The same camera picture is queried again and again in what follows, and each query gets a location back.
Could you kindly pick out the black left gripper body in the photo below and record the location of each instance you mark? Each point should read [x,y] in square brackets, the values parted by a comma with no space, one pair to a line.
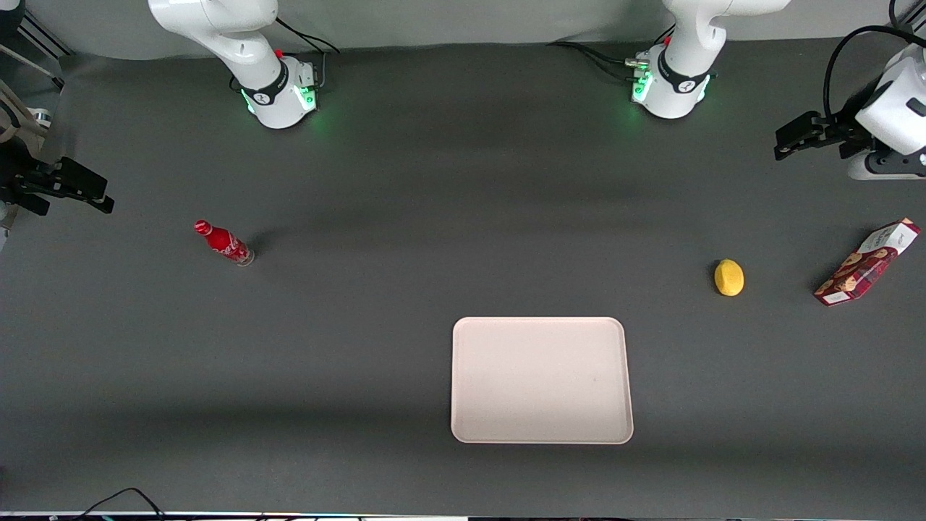
[841,132]

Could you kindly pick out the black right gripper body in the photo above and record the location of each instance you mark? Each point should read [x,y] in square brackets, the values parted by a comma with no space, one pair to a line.
[22,176]

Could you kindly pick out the red tartan cookie box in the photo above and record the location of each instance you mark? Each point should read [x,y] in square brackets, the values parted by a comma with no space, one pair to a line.
[867,263]

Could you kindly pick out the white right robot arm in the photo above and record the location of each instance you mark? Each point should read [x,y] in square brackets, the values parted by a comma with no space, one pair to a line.
[239,36]

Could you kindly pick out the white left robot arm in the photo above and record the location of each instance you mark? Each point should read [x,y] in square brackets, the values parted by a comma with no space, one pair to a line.
[687,65]

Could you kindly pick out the white rectangular tray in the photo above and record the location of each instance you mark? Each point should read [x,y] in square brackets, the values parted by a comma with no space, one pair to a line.
[541,380]

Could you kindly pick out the yellow lemon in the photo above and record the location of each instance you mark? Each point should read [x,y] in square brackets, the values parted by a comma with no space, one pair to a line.
[729,278]

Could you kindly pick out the red cola bottle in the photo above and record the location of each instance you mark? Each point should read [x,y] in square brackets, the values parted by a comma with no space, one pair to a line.
[223,242]

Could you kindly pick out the aluminium frame strut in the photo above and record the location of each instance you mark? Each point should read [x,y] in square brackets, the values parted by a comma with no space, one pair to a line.
[40,36]

